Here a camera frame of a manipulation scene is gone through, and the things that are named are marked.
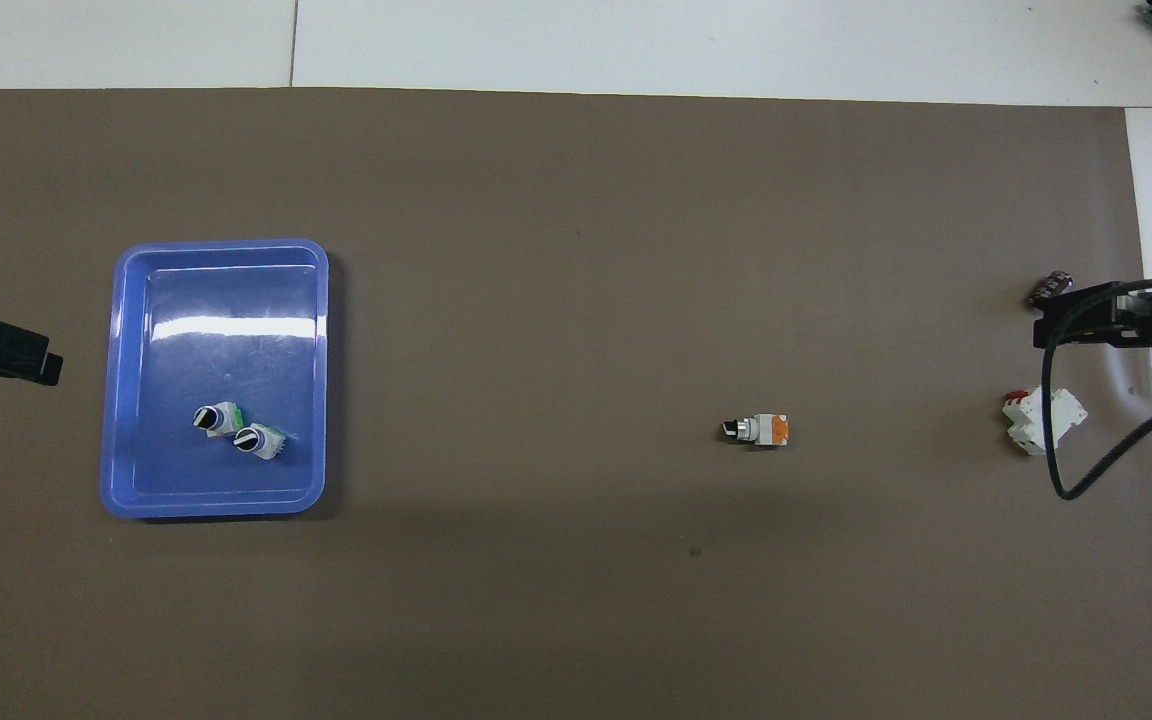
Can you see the white switch part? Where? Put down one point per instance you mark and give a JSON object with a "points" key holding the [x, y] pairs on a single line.
{"points": [[761, 430]]}

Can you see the small dark terminal block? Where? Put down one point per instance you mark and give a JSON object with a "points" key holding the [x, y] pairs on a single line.
{"points": [[1051, 289]]}

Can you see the white red circuit breaker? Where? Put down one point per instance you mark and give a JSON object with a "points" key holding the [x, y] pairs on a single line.
{"points": [[1036, 420]]}

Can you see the blue plastic tray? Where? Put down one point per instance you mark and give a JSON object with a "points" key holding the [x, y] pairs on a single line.
{"points": [[221, 300]]}

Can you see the brown table mat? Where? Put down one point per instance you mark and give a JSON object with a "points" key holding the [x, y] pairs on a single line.
{"points": [[576, 300]]}

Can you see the green base selector switch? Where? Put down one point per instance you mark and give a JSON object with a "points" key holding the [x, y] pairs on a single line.
{"points": [[224, 418], [264, 441]]}

